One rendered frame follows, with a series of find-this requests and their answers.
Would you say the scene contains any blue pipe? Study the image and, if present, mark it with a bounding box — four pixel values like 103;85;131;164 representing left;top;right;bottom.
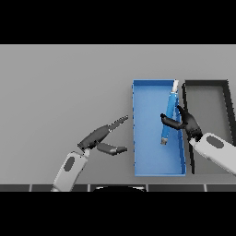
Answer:
159;79;180;146

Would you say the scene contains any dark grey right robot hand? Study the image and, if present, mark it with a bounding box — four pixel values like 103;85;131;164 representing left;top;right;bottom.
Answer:
159;105;204;143

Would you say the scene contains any blue bin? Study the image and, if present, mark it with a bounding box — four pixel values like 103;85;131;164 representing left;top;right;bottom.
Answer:
132;78;187;177

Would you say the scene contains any dark grey bin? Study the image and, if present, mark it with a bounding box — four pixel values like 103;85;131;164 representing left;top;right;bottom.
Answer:
182;79;236;175

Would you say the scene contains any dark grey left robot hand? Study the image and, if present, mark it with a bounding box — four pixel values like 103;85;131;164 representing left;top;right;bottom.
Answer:
77;114;130;157

